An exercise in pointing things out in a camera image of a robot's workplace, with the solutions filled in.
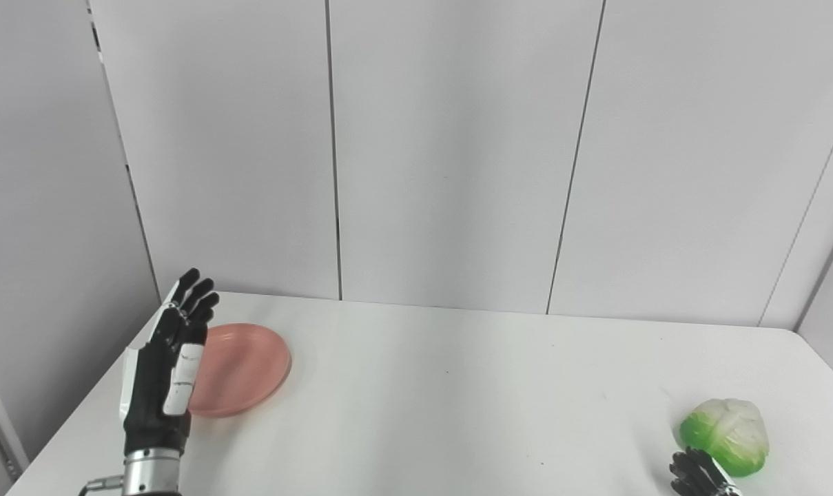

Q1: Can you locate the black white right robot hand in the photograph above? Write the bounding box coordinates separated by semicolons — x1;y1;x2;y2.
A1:
669;447;742;496

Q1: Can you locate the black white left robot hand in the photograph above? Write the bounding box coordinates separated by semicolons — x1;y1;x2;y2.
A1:
119;268;221;455

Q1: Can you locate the green white toy cabbage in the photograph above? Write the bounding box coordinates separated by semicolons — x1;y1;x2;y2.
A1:
679;398;770;477

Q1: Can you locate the pink round plate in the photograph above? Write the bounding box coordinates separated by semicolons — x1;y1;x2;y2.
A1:
187;323;293;419

